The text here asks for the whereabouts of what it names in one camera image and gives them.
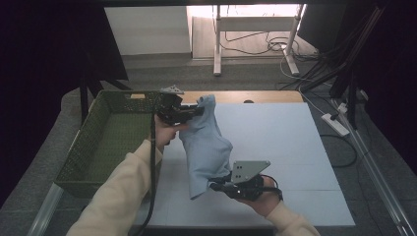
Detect aluminium rail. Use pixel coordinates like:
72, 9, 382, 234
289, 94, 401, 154
331, 97, 417, 236
28, 182, 65, 236

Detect black curtain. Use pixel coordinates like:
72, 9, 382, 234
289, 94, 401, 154
347, 0, 417, 175
0, 0, 130, 207

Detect light blue tank top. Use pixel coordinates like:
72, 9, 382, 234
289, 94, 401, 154
178, 93, 234, 201

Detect black cables under desk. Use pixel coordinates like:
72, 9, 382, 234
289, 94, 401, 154
218, 30, 298, 57

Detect green woven basket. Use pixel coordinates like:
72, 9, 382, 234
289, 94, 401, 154
53, 89, 171, 200

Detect dark monitor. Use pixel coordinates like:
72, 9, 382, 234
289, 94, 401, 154
296, 3, 348, 53

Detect right hand-held gripper black cable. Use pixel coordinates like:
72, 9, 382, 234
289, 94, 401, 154
262, 175, 284, 202

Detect black looped floor cable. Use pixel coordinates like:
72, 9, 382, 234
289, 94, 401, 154
319, 133, 359, 169

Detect person's right hand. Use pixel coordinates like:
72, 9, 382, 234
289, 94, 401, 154
239, 176, 283, 218

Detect hand-held gripper black cable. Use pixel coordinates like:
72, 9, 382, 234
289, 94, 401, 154
131, 112, 157, 236
262, 175, 284, 202

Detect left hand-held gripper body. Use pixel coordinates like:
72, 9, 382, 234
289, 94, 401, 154
156, 85, 191, 126

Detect black metal stand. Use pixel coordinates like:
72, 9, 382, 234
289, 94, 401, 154
328, 62, 360, 131
79, 77, 133, 125

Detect bundle of black cables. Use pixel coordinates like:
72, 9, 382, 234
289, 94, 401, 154
278, 6, 387, 94

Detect left hand-held gripper black cable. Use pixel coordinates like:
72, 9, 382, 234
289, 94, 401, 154
131, 112, 157, 236

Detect white panel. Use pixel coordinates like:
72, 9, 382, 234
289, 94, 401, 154
104, 6, 192, 56

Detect white desk frame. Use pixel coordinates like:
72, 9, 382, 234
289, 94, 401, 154
211, 3, 308, 78

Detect person's left hand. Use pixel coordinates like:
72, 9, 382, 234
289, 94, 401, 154
153, 115, 190, 153

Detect white floor cable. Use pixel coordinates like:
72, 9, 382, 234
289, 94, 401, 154
279, 45, 328, 116

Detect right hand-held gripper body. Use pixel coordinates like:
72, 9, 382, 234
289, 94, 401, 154
225, 159, 271, 202

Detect white power strip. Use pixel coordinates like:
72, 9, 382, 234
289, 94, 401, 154
321, 112, 351, 138

